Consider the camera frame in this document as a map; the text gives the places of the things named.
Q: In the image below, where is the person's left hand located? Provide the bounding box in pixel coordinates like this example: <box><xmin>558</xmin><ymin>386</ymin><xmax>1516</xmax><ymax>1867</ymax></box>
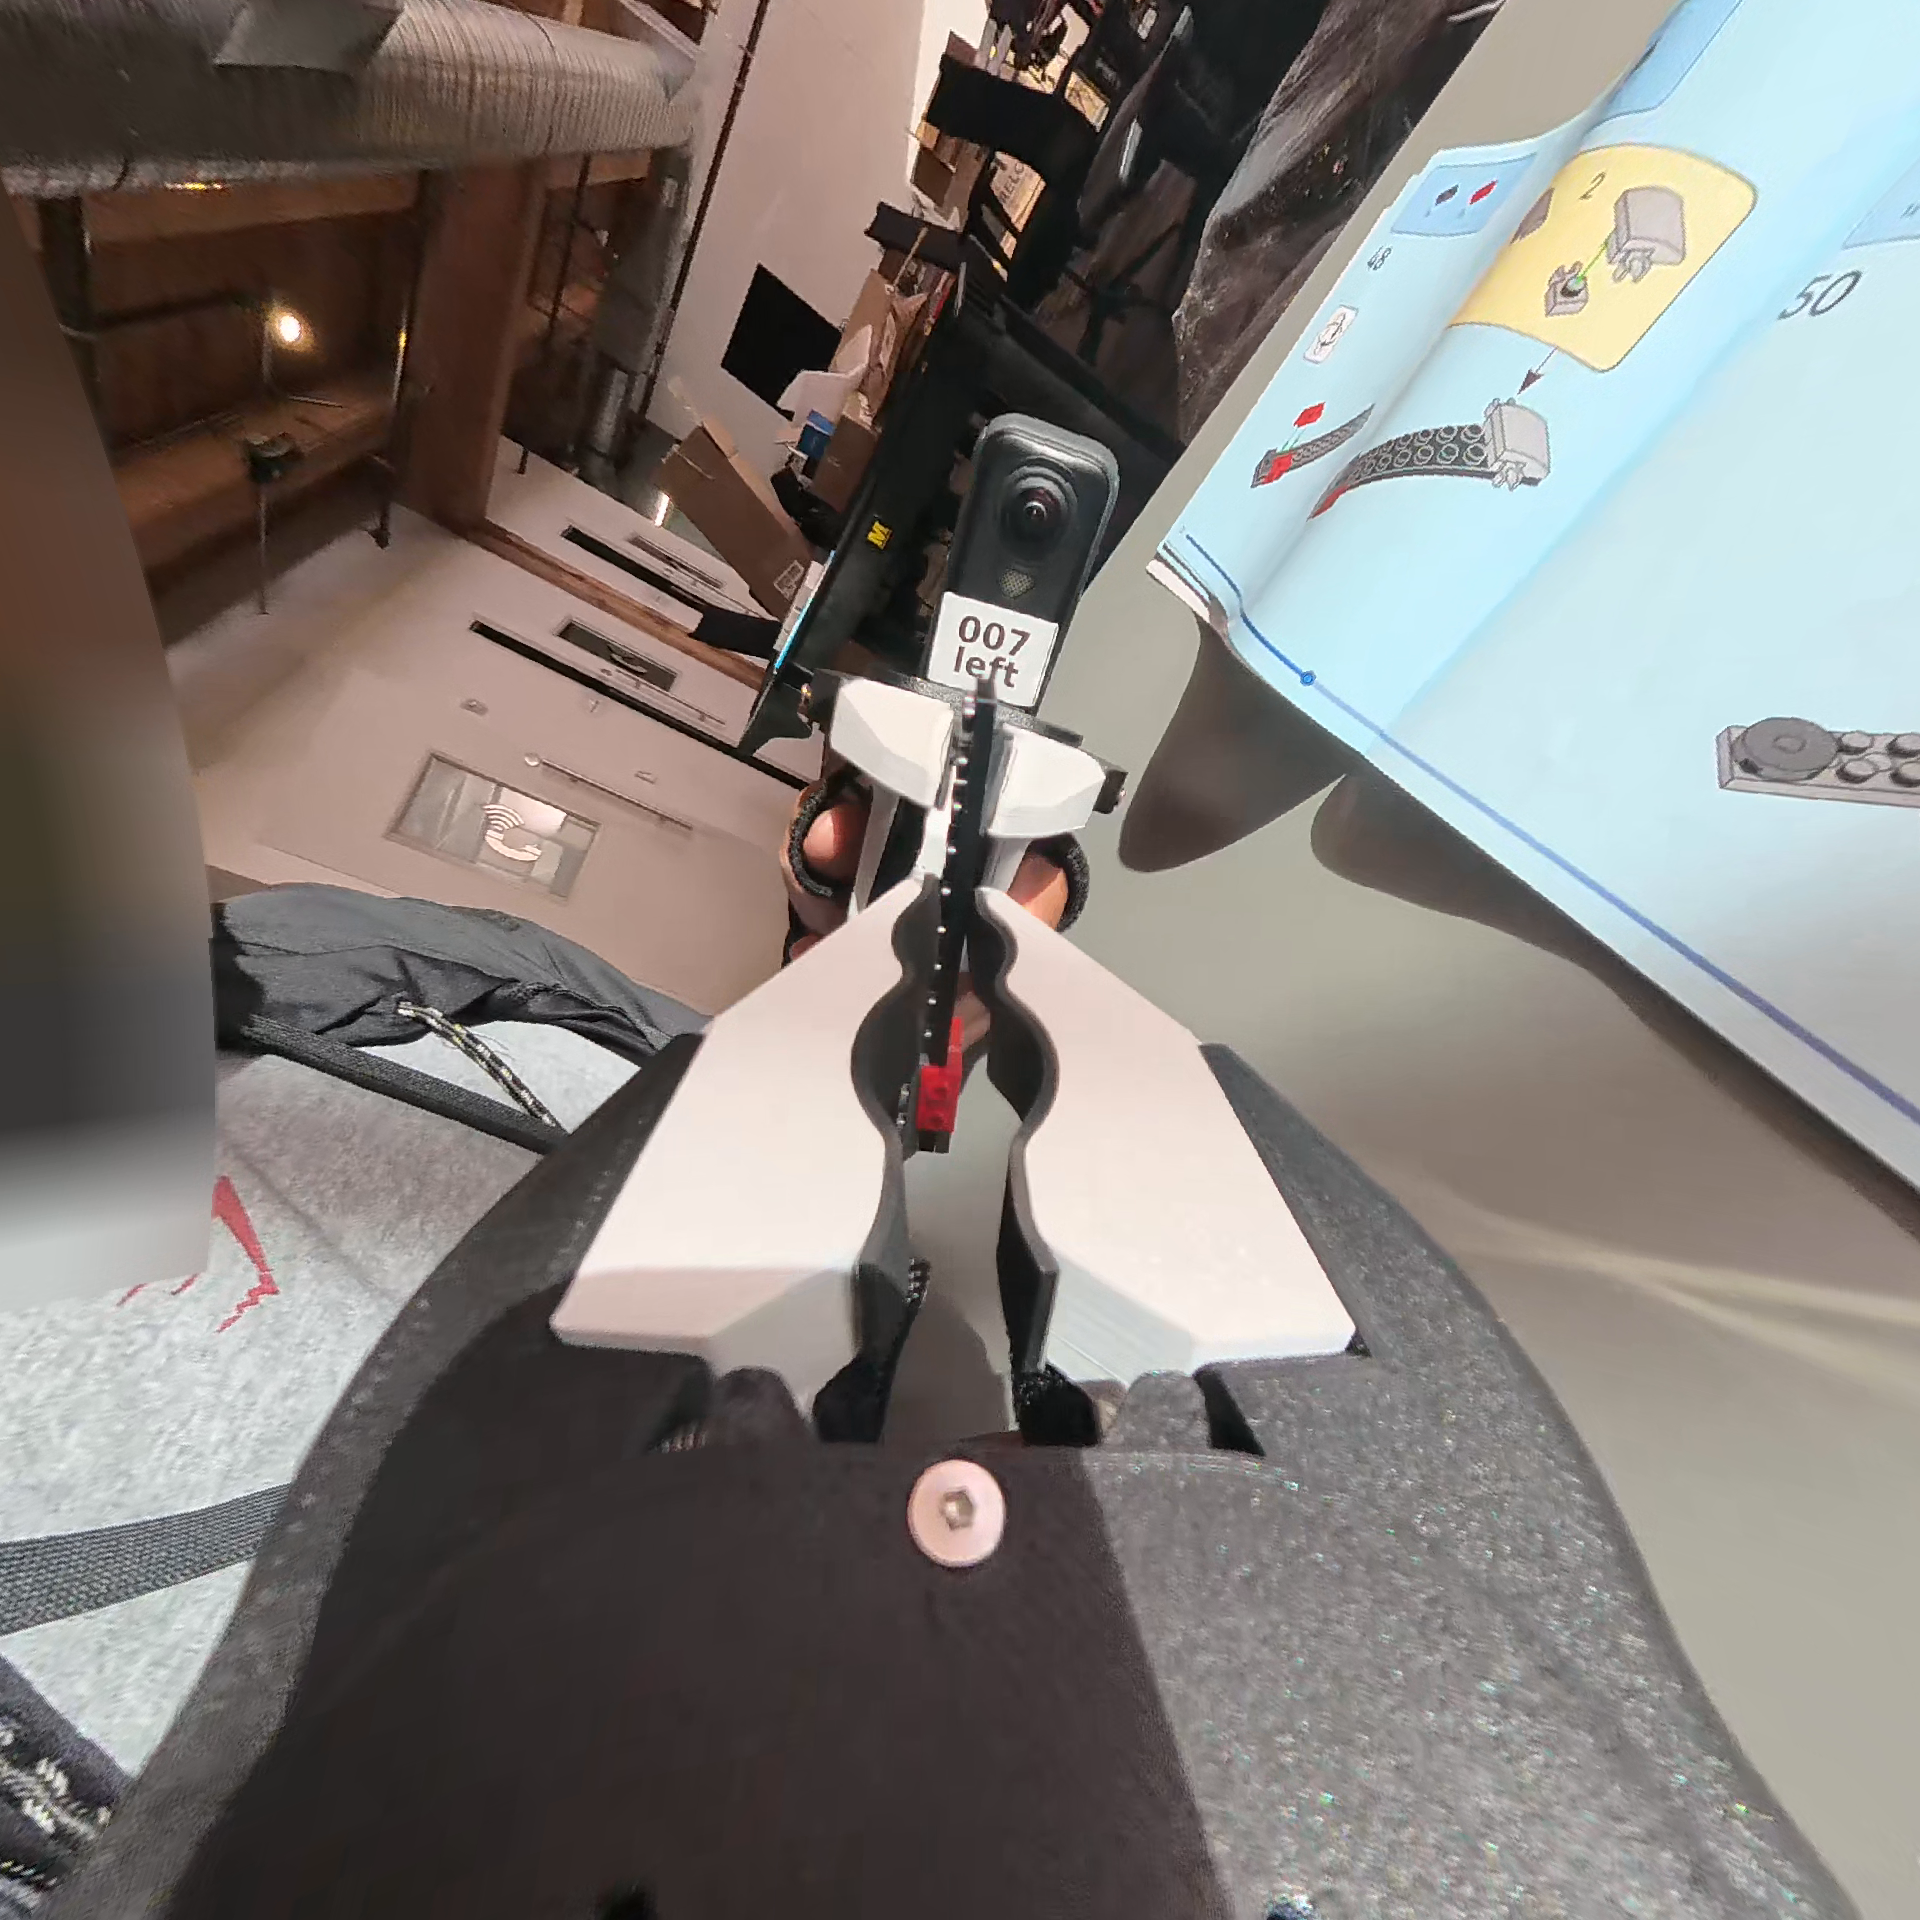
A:
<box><xmin>780</xmin><ymin>789</ymin><xmax>1091</xmax><ymax>1055</ymax></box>

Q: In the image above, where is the black workbench yellow label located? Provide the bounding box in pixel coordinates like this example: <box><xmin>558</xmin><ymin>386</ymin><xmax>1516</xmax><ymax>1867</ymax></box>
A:
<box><xmin>731</xmin><ymin>335</ymin><xmax>1191</xmax><ymax>762</ymax></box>

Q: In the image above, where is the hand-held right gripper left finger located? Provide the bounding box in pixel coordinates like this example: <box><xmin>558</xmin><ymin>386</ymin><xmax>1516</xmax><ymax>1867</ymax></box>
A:
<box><xmin>549</xmin><ymin>879</ymin><xmax>941</xmax><ymax>1438</ymax></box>

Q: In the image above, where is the person's grey sweatshirt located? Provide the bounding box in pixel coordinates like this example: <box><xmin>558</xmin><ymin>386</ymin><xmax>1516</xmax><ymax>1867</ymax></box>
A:
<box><xmin>0</xmin><ymin>1020</ymin><xmax>662</xmax><ymax>1801</ymax></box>

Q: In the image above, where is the silver flexible duct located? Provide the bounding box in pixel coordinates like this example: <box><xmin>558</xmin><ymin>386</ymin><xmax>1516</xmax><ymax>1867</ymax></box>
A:
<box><xmin>0</xmin><ymin>0</ymin><xmax>702</xmax><ymax>201</ymax></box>

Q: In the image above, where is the light blue instruction booklet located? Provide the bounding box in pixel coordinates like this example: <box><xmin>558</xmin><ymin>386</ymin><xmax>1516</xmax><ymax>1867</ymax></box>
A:
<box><xmin>1145</xmin><ymin>0</ymin><xmax>1920</xmax><ymax>1129</ymax></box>

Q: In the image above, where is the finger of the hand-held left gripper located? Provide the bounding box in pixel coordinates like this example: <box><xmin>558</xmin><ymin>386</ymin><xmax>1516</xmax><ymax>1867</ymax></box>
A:
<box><xmin>827</xmin><ymin>676</ymin><xmax>964</xmax><ymax>918</ymax></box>
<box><xmin>980</xmin><ymin>731</ymin><xmax>1113</xmax><ymax>902</ymax></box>

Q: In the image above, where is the brown cardboard box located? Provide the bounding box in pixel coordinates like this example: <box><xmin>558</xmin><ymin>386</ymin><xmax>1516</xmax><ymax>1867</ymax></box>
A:
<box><xmin>650</xmin><ymin>415</ymin><xmax>823</xmax><ymax>620</ymax></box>

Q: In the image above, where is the long black brick beam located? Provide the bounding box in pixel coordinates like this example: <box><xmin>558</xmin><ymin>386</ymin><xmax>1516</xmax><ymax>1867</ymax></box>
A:
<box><xmin>897</xmin><ymin>673</ymin><xmax>1003</xmax><ymax>1161</ymax></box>

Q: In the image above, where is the black lanyard strap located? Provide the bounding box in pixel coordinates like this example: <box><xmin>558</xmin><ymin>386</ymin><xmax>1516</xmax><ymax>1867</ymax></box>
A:
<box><xmin>0</xmin><ymin>1007</ymin><xmax>579</xmax><ymax>1644</ymax></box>

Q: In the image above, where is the grey desk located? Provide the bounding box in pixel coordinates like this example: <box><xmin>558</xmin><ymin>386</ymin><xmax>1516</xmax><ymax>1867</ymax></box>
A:
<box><xmin>1050</xmin><ymin>569</ymin><xmax>1920</xmax><ymax>1920</ymax></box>

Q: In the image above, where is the person's left forearm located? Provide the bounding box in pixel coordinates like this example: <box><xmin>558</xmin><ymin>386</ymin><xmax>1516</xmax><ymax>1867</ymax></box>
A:
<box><xmin>215</xmin><ymin>882</ymin><xmax>711</xmax><ymax>1059</ymax></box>

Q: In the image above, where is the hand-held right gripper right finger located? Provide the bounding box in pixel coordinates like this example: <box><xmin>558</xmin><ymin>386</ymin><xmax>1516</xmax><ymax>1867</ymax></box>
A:
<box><xmin>978</xmin><ymin>890</ymin><xmax>1362</xmax><ymax>1445</ymax></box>

